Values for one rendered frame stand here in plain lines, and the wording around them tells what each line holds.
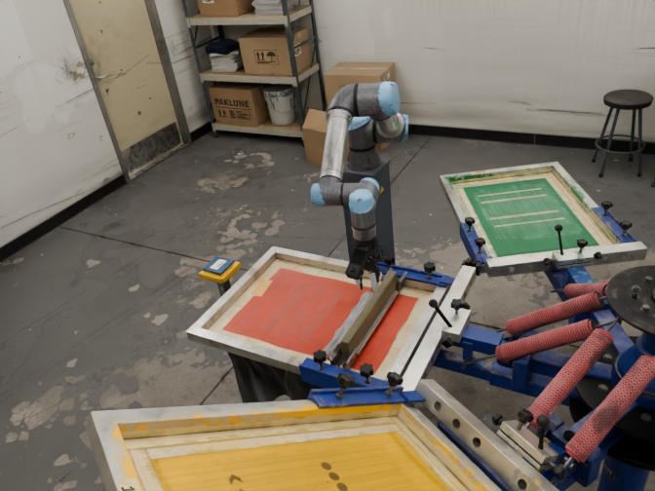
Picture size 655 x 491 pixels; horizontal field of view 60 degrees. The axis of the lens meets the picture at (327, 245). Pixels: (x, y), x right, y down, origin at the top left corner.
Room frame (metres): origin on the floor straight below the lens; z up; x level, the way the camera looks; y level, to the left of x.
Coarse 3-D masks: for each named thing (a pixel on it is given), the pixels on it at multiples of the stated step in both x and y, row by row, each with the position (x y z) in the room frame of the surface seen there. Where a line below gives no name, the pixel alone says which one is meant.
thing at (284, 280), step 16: (288, 272) 1.91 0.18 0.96; (272, 288) 1.81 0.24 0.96; (288, 288) 1.79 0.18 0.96; (336, 288) 1.75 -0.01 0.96; (352, 288) 1.74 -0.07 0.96; (368, 288) 1.72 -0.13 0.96; (336, 304) 1.66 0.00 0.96; (352, 304) 1.64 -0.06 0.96; (400, 304) 1.60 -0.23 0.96; (384, 320) 1.53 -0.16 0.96; (400, 320) 1.52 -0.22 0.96
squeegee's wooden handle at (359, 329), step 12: (396, 276) 1.66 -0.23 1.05; (384, 288) 1.58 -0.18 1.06; (396, 288) 1.65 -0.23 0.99; (372, 300) 1.52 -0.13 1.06; (384, 300) 1.56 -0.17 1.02; (372, 312) 1.48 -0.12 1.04; (360, 324) 1.40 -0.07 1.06; (348, 336) 1.36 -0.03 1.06; (360, 336) 1.39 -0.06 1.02; (348, 348) 1.32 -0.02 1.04
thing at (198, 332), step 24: (264, 264) 1.95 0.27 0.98; (312, 264) 1.92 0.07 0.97; (336, 264) 1.86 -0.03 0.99; (240, 288) 1.80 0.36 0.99; (432, 288) 1.65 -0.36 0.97; (216, 312) 1.67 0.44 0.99; (432, 312) 1.50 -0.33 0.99; (192, 336) 1.56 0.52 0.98; (216, 336) 1.53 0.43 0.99; (408, 336) 1.39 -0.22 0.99; (264, 360) 1.40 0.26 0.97; (288, 360) 1.36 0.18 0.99; (408, 360) 1.29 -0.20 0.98
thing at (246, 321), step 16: (256, 304) 1.72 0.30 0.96; (272, 304) 1.71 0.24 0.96; (240, 320) 1.64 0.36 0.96; (256, 320) 1.63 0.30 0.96; (336, 320) 1.57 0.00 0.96; (256, 336) 1.54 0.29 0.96; (272, 336) 1.53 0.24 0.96; (288, 336) 1.52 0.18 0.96; (320, 336) 1.49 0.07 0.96; (384, 336) 1.45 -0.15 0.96; (304, 352) 1.42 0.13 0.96; (368, 352) 1.38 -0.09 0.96; (384, 352) 1.37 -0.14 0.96
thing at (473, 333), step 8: (472, 328) 1.33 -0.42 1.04; (480, 328) 1.33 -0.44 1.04; (464, 336) 1.30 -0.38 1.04; (472, 336) 1.30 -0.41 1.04; (480, 336) 1.29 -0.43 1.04; (488, 336) 1.29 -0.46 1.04; (496, 336) 1.28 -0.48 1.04; (456, 344) 1.31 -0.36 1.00; (480, 344) 1.27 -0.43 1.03; (488, 344) 1.26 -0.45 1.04; (496, 344) 1.25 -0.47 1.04; (480, 352) 1.27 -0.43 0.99; (488, 352) 1.26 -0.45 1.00
